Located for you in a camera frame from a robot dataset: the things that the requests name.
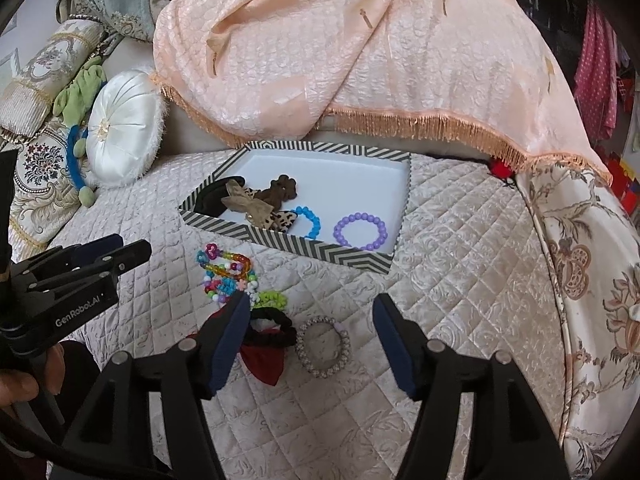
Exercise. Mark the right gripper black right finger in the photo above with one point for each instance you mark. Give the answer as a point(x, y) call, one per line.
point(511, 437)

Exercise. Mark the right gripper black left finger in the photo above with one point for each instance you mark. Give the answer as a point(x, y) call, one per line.
point(144, 418)

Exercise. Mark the person's left hand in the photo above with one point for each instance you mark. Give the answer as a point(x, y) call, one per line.
point(17, 387)

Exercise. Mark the floral embroidered pillow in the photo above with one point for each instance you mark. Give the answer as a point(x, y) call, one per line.
point(46, 197)

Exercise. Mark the black scrunchie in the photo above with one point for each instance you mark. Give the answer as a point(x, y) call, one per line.
point(209, 199)

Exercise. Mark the white round satin cushion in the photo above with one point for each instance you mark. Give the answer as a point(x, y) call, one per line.
point(125, 129)

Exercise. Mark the red black hair bow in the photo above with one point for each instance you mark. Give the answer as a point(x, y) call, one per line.
point(260, 341)

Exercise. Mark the cylindrical embroidered bolster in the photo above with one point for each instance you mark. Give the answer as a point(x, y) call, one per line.
point(28, 98)

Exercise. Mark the green plush toy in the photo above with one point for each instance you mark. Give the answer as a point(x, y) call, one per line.
point(72, 104)

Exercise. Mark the cream quilted bed cover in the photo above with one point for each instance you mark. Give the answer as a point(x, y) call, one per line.
point(468, 269)

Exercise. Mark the floral cream bed sheet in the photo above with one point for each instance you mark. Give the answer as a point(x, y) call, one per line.
point(592, 249)

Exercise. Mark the dark brown scrunchie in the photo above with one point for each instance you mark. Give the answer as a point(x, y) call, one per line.
point(280, 191)

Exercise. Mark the small red object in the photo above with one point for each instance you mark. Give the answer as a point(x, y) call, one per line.
point(500, 170)

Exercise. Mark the striped black white tray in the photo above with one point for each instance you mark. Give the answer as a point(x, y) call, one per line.
point(358, 193)

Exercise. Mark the pink polka dot garment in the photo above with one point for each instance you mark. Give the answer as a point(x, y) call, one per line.
point(595, 89)

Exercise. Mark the peach fringed bedspread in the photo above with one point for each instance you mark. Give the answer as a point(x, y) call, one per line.
point(476, 72)

